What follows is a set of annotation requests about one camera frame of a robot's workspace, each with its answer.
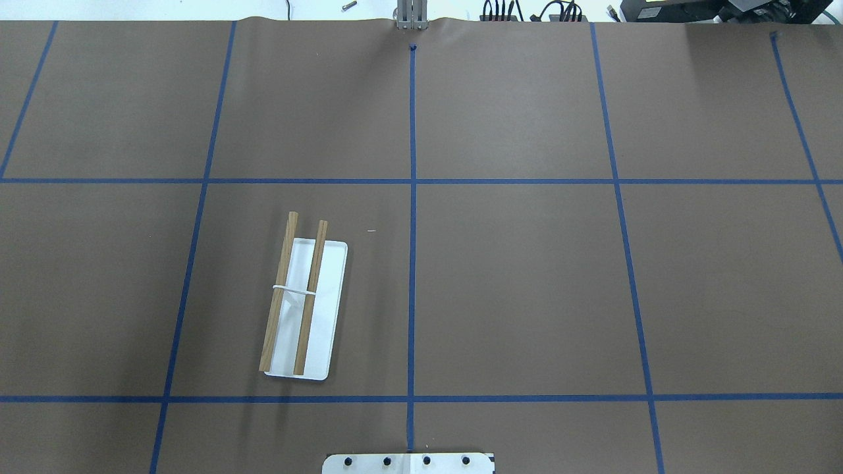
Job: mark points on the white wooden towel rack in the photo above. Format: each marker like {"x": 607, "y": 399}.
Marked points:
{"x": 305, "y": 301}

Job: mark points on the black usb hub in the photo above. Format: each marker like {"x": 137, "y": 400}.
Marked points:
{"x": 569, "y": 12}
{"x": 501, "y": 11}

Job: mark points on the black laptop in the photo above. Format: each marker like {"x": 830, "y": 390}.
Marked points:
{"x": 738, "y": 12}

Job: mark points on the aluminium frame post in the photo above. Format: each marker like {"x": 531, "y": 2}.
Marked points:
{"x": 411, "y": 15}

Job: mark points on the white camera mast with base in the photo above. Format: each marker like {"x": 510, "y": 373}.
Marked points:
{"x": 444, "y": 462}

